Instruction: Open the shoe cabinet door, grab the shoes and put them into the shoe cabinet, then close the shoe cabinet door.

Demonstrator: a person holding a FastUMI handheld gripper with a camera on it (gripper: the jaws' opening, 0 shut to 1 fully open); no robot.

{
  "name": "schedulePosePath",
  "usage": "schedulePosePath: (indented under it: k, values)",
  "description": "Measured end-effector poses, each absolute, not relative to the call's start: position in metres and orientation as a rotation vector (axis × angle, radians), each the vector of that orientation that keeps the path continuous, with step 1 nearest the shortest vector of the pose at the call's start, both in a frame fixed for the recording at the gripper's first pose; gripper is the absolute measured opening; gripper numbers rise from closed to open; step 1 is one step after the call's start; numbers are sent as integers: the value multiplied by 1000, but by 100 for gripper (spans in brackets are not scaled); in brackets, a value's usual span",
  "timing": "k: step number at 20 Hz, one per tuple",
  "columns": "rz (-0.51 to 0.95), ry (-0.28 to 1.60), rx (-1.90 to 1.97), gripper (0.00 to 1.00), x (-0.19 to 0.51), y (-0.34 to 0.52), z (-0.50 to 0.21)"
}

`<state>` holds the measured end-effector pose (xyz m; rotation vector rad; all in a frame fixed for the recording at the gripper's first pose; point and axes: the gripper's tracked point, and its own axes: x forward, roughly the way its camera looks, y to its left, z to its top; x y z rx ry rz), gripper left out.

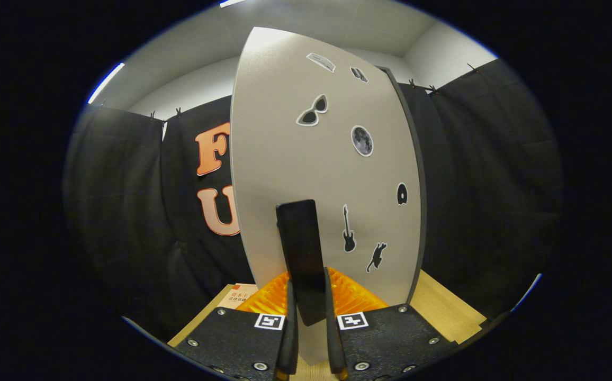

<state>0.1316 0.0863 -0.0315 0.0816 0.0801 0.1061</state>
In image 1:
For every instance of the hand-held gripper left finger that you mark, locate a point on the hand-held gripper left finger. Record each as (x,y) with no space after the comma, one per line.
(232,338)

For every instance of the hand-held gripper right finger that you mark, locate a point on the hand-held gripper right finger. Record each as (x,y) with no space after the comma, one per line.
(390,338)

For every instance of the cream cover book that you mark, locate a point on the cream cover book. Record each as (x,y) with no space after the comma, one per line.
(237,296)

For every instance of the black backdrop cloth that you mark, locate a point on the black backdrop cloth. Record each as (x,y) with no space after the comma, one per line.
(470,185)

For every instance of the long ceiling light strip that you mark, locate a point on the long ceiling light strip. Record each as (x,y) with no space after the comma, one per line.
(106,83)

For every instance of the ceiling light panel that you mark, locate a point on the ceiling light panel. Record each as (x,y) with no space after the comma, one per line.
(232,2)

